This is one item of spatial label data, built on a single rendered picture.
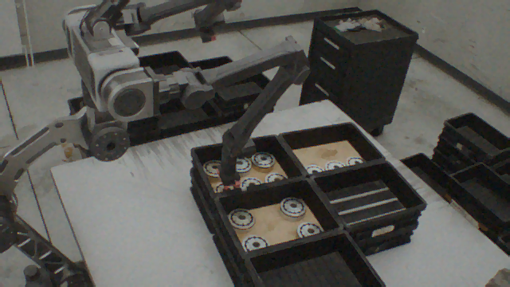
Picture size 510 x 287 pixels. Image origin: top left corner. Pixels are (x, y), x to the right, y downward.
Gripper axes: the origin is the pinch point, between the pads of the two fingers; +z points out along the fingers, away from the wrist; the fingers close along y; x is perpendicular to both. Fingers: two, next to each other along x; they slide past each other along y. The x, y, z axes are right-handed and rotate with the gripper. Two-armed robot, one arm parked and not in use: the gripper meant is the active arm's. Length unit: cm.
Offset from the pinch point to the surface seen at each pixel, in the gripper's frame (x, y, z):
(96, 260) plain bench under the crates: 55, -8, 16
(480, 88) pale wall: -315, 159, 86
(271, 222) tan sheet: -11.6, -18.0, 5.0
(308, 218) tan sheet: -27.0, -19.5, 5.5
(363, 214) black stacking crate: -50, -24, 6
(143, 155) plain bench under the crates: 25, 50, 15
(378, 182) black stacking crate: -67, -8, 7
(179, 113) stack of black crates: -12, 127, 46
